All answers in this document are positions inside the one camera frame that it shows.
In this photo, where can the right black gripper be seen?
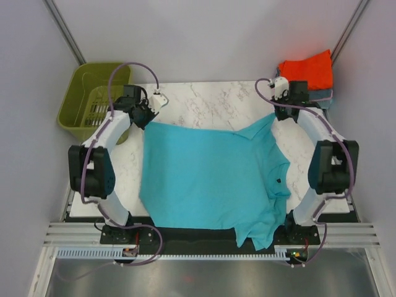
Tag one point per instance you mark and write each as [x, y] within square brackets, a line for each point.
[279, 116]

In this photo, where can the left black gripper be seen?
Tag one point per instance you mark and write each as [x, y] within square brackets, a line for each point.
[151, 114]

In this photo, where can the turquoise t shirt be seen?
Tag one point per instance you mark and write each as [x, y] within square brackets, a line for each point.
[216, 180]

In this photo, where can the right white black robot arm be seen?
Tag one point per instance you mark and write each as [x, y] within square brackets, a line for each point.
[331, 173]

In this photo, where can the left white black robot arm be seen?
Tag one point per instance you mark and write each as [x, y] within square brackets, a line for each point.
[91, 172]

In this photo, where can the folded grey blue t shirt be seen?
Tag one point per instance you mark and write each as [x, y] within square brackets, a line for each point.
[320, 95]

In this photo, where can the folded orange t shirt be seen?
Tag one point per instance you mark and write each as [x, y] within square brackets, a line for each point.
[316, 71]

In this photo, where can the olive green plastic basket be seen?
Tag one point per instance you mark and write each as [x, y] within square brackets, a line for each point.
[85, 103]

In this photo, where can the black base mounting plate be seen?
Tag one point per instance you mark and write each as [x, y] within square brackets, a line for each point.
[148, 240]

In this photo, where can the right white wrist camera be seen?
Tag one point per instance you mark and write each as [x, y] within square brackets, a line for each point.
[279, 87]

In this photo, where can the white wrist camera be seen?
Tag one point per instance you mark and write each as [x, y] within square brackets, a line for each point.
[279, 87]
[157, 101]

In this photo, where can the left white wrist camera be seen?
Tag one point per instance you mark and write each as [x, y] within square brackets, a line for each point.
[157, 101]

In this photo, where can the left aluminium corner post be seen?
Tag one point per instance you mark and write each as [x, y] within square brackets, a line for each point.
[65, 31]

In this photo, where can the aluminium corner post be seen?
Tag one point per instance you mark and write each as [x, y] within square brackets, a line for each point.
[353, 22]
[65, 31]

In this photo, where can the right aluminium corner post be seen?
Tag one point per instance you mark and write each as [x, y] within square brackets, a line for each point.
[353, 22]

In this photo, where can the aluminium frame rail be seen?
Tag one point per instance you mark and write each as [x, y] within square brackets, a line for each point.
[338, 235]

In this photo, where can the white slotted cable duct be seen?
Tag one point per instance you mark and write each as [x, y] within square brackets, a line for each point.
[118, 253]

